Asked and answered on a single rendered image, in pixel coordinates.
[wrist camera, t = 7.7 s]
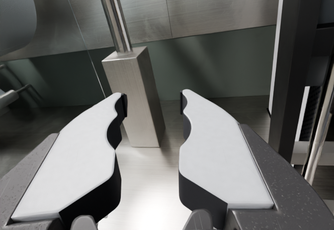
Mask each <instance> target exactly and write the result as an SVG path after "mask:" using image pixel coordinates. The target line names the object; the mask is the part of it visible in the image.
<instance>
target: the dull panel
mask: <svg viewBox="0 0 334 230"><path fill-rule="evenodd" d="M276 26H277V24H275V25H267V26H260V27H253V28H245V29H238V30H230V31H223V32H216V33H208V34H201V35H193V36H186V37H179V38H171V39H164V40H157V41H150V42H142V43H135V44H132V48H135V47H143V46H147V47H148V51H149V55H150V60H151V64H152V69H153V73H154V78H155V82H156V86H157V91H158V95H159V100H160V101H166V100H180V91H181V90H185V89H189V90H191V91H193V92H195V93H196V94H198V95H200V96H202V97H203V98H221V97H239V96H258V95H270V89H271V78H272V67H273V57H274V46H275V36H276ZM115 51H116V49H115V46H113V47H105V48H98V49H90V50H88V52H89V55H90V58H91V60H92V63H93V65H94V68H95V71H96V73H97V76H98V79H99V81H100V84H101V87H102V89H103V92H104V95H105V97H106V98H108V97H109V96H111V95H112V94H113V93H112V90H111V88H110V85H109V82H108V79H107V76H106V73H105V71H104V68H103V65H102V62H101V61H103V60H104V59H105V58H107V57H108V56H109V55H111V54H112V53H113V52H115Z"/></svg>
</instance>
